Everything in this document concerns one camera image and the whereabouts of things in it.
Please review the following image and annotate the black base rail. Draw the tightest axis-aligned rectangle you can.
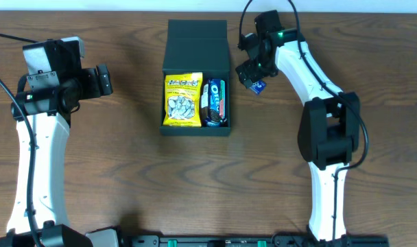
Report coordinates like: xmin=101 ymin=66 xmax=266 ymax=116
xmin=88 ymin=226 xmax=390 ymax=247

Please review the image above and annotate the dark blue Eclipse mint pack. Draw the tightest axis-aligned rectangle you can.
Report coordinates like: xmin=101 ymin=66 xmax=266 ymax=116
xmin=200 ymin=84 xmax=209 ymax=119

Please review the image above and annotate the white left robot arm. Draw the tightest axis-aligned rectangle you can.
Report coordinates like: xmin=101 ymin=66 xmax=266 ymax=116
xmin=0 ymin=36 xmax=122 ymax=247

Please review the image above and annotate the yellow snack bag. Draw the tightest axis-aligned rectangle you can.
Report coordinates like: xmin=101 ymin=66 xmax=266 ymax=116
xmin=163 ymin=72 xmax=203 ymax=128

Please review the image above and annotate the blue Oreo cookie pack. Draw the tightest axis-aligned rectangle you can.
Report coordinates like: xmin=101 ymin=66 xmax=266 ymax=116
xmin=202 ymin=79 xmax=227 ymax=127

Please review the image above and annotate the small red green candy bar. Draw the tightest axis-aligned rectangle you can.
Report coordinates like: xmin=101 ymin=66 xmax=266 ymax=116
xmin=219 ymin=80 xmax=226 ymax=122

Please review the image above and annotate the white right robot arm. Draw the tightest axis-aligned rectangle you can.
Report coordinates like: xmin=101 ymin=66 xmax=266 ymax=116
xmin=236 ymin=10 xmax=362 ymax=246

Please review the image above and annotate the dark green box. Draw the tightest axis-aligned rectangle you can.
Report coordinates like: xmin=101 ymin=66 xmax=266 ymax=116
xmin=159 ymin=19 xmax=231 ymax=137

